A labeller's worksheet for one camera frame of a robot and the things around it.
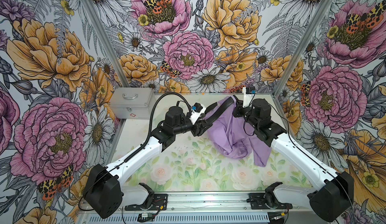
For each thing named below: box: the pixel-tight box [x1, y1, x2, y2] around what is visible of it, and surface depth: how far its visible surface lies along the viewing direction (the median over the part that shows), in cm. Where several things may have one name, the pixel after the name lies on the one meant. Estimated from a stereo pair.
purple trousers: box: [207, 95, 272, 168], surface depth 83 cm
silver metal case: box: [109, 87, 157, 120], surface depth 101 cm
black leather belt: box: [205, 96, 236, 124], surface depth 76 cm
